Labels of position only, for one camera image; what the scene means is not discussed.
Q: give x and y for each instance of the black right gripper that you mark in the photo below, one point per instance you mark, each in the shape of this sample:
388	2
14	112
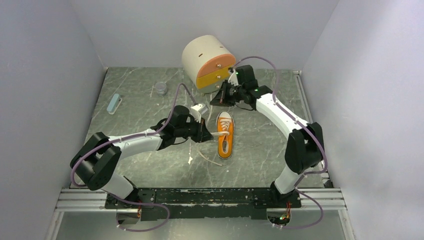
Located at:
221	98

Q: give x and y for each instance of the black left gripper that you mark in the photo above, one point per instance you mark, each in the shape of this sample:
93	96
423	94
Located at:
202	134

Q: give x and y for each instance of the white shoelace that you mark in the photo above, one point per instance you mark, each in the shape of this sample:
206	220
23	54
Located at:
219	133

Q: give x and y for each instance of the orange canvas sneaker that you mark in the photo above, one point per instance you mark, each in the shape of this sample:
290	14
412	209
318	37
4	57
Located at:
225	122

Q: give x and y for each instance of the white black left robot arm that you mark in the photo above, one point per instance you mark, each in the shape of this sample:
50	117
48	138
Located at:
96	161

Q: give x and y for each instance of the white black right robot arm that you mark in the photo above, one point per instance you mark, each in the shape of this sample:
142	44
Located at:
305	142

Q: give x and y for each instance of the round cream drawer cabinet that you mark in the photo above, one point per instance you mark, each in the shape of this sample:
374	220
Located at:
206	61

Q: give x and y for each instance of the small clear round jar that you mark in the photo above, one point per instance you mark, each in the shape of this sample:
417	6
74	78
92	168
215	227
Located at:
161	88

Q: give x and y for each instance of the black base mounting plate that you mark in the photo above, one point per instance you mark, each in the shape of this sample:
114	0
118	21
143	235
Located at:
199	203

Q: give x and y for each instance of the light blue eraser block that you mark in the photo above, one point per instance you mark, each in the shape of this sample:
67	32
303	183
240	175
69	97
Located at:
114	103

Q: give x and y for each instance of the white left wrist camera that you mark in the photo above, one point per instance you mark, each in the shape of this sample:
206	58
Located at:
198	110

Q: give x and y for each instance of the aluminium rail frame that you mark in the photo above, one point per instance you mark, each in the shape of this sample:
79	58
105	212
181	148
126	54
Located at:
80	200

